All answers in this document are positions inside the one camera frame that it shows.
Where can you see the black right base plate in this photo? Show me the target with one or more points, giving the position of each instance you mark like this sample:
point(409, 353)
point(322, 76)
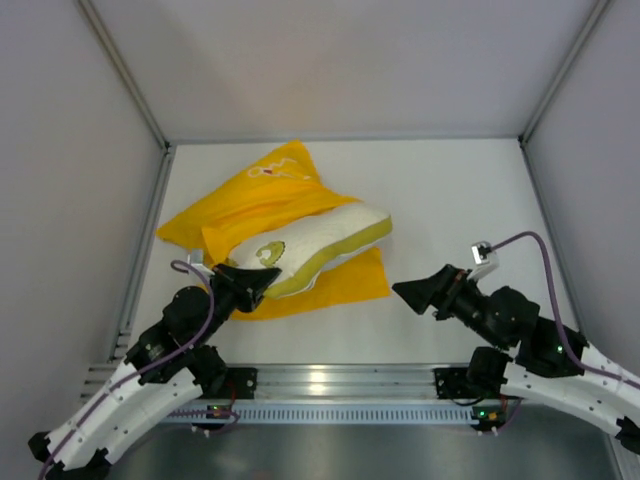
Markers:
point(451, 383)

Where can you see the white pillow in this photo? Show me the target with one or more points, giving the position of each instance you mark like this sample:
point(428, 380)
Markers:
point(306, 247)

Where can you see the right aluminium frame post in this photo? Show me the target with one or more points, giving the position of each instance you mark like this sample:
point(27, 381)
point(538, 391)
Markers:
point(562, 71)

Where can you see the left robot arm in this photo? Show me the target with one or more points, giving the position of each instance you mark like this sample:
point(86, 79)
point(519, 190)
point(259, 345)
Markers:
point(170, 365)

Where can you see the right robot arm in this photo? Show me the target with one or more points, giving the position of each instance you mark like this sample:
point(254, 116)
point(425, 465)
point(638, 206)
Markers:
point(529, 356)

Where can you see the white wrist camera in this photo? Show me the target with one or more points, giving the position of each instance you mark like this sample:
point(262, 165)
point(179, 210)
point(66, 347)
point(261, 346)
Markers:
point(485, 260)
point(196, 259)

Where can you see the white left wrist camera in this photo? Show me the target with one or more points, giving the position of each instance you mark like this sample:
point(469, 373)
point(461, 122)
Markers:
point(196, 259)

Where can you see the left aluminium frame post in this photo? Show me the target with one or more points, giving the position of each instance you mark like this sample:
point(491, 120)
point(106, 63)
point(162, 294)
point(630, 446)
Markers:
point(97, 25)

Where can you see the aluminium frame post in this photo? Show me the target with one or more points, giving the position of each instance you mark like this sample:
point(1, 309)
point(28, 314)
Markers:
point(97, 25)
point(562, 71)

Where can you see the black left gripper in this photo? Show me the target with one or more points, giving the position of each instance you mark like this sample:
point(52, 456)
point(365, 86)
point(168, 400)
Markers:
point(228, 287)

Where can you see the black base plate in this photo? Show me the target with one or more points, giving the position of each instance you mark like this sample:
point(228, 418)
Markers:
point(240, 383)
point(451, 383)

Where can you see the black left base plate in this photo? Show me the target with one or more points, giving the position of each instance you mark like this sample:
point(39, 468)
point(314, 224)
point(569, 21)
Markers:
point(240, 383)

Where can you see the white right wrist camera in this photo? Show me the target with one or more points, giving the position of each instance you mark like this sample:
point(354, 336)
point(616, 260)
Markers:
point(485, 260)

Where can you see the yellow Pikachu pillowcase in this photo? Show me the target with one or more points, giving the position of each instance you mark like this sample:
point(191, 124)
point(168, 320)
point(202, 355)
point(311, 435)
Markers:
point(274, 191)

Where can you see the aluminium mounting rail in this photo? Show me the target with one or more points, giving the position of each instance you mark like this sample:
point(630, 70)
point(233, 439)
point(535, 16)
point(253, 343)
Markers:
point(411, 382)

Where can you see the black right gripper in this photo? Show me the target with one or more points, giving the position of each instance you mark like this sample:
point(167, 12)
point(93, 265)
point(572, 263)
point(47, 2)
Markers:
point(447, 292)

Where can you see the white slotted cable duct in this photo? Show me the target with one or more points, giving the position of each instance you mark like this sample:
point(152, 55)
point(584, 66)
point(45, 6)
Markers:
point(330, 414)

